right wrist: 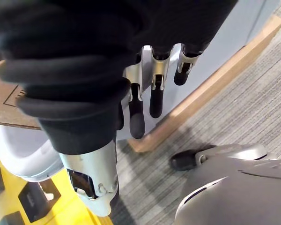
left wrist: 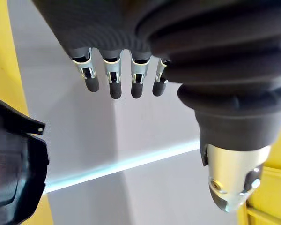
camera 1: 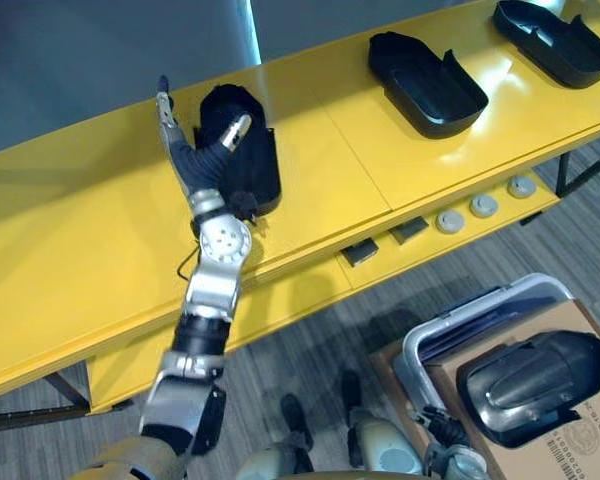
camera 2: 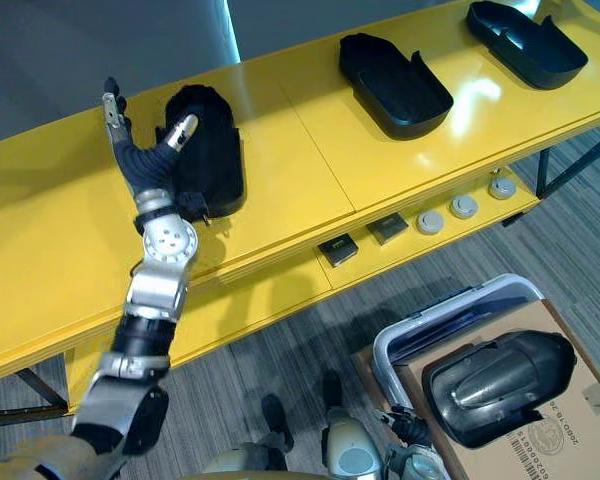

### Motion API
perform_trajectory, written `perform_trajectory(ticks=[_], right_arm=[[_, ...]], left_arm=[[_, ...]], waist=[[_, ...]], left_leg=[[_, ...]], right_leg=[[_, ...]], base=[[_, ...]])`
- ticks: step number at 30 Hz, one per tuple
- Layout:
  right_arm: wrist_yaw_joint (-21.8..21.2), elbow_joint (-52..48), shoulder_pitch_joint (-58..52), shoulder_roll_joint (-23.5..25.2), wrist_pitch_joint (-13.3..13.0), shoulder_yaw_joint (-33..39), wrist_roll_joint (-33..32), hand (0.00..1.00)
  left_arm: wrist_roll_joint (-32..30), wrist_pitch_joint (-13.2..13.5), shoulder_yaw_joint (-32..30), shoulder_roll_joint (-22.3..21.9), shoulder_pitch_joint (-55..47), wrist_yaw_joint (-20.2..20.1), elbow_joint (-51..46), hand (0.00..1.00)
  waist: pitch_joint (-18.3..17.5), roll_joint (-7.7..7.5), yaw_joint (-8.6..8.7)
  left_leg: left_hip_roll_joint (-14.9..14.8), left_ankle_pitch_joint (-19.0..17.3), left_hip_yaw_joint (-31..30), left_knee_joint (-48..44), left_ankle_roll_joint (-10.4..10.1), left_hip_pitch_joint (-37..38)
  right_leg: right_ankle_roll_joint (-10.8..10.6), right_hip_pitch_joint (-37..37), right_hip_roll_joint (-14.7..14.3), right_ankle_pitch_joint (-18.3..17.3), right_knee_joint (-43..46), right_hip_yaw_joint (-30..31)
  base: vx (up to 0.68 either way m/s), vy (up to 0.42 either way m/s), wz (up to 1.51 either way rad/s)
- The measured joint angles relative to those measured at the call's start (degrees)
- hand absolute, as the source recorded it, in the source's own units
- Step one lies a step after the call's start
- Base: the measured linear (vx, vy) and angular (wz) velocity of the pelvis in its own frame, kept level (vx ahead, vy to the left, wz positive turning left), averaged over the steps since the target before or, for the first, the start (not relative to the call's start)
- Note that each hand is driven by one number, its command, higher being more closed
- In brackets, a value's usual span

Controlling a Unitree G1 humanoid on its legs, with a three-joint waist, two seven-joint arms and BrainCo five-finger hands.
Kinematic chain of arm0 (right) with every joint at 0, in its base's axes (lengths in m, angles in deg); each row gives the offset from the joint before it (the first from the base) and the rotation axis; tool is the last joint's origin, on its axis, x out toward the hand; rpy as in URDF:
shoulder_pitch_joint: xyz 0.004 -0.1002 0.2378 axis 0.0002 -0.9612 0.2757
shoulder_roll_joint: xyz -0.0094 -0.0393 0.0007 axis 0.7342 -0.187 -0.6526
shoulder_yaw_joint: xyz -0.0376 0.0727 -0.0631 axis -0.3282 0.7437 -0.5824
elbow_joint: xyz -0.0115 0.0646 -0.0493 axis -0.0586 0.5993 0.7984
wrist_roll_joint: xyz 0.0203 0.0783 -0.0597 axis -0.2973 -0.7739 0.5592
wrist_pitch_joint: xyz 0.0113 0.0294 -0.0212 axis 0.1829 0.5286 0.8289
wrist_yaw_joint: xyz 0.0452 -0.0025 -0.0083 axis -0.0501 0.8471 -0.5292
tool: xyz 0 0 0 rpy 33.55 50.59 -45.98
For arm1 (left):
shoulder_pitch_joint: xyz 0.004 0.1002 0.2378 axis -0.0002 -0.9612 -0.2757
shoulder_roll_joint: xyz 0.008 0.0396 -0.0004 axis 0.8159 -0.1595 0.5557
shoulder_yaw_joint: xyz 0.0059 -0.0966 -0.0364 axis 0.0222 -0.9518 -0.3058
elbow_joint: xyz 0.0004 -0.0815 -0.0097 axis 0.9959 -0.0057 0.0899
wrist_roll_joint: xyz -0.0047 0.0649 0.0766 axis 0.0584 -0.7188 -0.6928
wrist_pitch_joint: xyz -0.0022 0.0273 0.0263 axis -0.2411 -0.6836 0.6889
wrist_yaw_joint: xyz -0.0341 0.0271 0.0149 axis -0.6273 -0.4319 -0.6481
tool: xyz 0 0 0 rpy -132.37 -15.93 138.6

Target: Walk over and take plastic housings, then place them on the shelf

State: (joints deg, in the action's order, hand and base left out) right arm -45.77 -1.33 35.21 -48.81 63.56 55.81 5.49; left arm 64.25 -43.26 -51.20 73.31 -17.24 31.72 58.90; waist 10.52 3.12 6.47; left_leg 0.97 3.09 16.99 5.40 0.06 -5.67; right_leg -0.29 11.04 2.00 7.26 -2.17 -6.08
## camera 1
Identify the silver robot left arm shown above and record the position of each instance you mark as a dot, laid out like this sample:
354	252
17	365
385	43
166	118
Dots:
212	290

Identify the dark robot right foot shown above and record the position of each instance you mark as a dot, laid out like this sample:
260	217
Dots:
352	392

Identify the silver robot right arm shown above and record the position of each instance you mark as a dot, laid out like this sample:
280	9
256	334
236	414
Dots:
452	450

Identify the grey round part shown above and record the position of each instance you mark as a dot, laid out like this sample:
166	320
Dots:
522	186
483	205
450	221

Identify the dark robot foot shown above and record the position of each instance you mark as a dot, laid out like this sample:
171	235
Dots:
296	417
352	392

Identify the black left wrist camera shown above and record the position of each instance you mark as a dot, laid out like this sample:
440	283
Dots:
242	201

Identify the silver robot right leg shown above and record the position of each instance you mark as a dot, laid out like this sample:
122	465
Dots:
385	447

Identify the dark grey block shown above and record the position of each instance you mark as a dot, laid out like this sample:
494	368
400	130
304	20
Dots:
408	230
361	252

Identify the grey plastic crate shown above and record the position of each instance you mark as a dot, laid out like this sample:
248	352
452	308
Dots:
415	360

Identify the brown cardboard box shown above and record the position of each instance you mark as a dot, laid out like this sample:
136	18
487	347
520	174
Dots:
590	450

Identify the silver robot left leg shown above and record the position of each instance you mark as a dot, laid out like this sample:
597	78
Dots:
270	462

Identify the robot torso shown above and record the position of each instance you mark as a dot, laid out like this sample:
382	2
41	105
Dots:
130	457

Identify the dark robot left foot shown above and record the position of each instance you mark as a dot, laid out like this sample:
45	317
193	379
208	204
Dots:
296	417

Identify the silver robot leg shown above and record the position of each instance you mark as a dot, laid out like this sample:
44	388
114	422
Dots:
270	462
385	447

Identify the yellow metal shelf unit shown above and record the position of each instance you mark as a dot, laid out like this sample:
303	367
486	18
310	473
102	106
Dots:
80	225

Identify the black plastic housing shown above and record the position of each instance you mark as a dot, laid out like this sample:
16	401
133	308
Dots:
255	165
565	50
430	85
525	385

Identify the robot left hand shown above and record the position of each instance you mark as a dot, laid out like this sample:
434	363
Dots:
197	165

